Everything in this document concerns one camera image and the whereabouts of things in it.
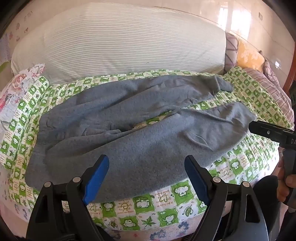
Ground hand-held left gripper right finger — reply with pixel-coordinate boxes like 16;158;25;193
184;155;270;241

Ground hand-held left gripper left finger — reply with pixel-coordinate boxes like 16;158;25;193
25;155;110;241

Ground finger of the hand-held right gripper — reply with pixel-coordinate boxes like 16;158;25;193
248;120;295;147

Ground grey pants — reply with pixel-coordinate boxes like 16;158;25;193
25;75;257;203

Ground person's right hand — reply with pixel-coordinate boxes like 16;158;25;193
277;158;290;205

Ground plaid pillow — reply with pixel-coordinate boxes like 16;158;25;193
243;67;292;127

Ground wooden bed headboard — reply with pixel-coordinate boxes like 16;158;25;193
282;67;296;98

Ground green patterned quilt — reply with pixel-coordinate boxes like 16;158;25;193
0;67;294;232

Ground pink flowered bed sheet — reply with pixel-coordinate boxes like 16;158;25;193
0;160;222;241

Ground orange floral pillow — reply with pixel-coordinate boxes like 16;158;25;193
236;38;266;72

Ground purple striped pillow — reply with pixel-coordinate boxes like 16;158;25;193
224;32;238;75

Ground floral cloth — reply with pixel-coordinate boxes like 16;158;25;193
0;63;47;135

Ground white striped pillow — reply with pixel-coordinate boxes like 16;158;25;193
11;3;226;85

